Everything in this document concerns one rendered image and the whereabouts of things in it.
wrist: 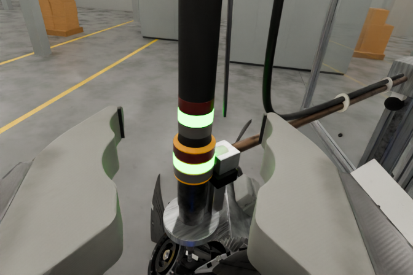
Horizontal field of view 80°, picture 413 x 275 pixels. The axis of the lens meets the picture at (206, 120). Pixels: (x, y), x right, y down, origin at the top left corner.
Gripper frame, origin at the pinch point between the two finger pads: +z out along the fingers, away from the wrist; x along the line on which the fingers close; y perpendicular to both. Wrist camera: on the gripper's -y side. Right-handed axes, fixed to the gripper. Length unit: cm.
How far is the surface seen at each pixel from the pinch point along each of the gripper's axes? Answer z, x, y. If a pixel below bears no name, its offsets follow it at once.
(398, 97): 43, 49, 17
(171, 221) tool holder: 9.0, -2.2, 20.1
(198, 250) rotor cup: 19.0, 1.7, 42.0
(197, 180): 7.9, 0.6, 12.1
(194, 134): 8.4, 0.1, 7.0
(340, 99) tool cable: 25.9, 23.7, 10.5
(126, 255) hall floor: 92, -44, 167
